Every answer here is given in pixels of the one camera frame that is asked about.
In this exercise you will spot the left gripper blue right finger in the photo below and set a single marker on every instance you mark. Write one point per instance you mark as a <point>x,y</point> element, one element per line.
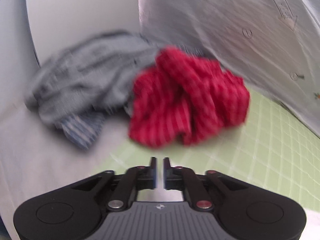
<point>174,177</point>

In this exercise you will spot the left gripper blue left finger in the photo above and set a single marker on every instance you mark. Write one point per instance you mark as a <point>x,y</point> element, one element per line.
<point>144,177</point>

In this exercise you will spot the red checked garment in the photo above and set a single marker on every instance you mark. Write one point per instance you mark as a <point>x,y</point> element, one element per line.
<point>185,97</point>

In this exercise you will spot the blue plaid garment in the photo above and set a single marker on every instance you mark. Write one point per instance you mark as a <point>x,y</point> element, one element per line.
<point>82,129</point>

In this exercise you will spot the grey crumpled garment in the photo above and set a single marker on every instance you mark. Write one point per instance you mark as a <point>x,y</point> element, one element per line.
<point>97,73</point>

